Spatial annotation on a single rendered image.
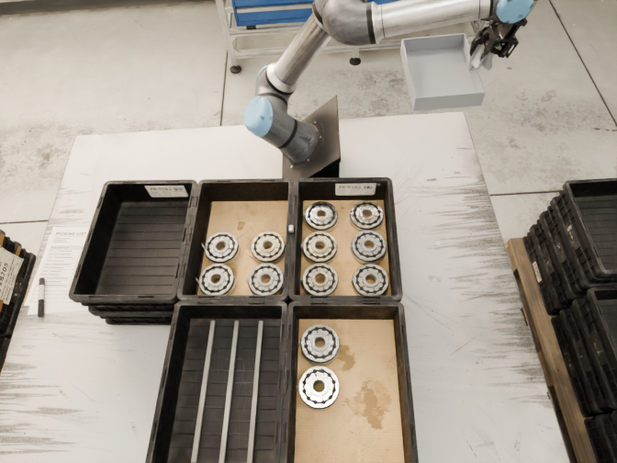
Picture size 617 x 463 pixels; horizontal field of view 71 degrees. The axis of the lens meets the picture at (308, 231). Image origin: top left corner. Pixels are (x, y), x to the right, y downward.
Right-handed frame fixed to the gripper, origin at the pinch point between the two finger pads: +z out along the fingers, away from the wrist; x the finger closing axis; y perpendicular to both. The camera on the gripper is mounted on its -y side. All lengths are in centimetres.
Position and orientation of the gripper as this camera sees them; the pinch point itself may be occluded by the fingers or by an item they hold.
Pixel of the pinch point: (473, 65)
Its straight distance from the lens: 149.6
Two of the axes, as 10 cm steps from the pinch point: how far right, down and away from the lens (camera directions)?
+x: 9.7, 0.4, 2.4
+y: 0.9, 8.6, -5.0
